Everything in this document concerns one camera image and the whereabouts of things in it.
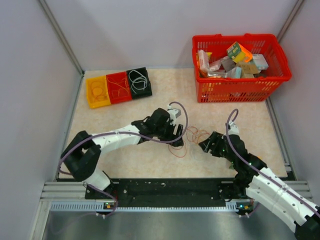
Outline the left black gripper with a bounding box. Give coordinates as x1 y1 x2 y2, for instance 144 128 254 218
153 119 183 147

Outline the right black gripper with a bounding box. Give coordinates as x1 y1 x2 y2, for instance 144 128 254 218
199 131 237 164

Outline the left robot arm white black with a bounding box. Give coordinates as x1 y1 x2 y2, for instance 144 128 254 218
61 106 184 199

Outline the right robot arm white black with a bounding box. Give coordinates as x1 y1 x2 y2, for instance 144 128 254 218
198 131 320 240

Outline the green orange carton on table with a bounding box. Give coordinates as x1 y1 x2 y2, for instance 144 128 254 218
229 163 236 170

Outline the red shopping basket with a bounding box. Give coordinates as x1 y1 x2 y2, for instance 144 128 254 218
192 33 292 103

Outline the black plastic bin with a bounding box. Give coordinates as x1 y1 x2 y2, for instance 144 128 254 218
126 67 153 100

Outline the red plastic bin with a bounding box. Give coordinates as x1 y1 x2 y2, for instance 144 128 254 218
106 71 132 105

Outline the yellow plastic bin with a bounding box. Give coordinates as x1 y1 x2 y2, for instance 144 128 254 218
85 75 111 109

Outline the brown cardboard box in basket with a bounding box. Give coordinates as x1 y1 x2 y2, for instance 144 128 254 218
236 62 261 79

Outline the pink white packet in basket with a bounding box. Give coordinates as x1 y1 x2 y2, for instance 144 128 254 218
197 49 210 72

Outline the green yellow carton in basket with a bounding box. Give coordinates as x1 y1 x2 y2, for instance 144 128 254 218
226 41 253 64

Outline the light blue box in basket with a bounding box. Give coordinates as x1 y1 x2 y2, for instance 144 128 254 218
252 53 269 71

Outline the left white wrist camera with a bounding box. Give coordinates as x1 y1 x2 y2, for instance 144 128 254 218
167 104 182 121

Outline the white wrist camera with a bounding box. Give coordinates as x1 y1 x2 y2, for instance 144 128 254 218
167 104 182 121
226 121 240 136

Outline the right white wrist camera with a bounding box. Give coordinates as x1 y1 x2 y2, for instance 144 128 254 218
226 121 240 136

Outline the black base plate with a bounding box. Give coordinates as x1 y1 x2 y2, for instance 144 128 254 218
84 177 253 208

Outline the grey slotted cable duct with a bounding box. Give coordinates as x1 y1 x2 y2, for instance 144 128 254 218
50 201 250 213

